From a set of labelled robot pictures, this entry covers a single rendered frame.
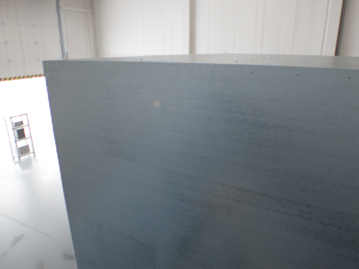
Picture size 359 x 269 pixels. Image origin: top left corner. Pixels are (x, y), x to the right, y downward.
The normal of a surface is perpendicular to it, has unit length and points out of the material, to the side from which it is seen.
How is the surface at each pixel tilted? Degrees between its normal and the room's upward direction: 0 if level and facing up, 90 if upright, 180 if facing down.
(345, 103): 90
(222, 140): 90
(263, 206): 90
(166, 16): 90
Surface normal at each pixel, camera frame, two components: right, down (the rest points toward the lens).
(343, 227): -0.47, 0.28
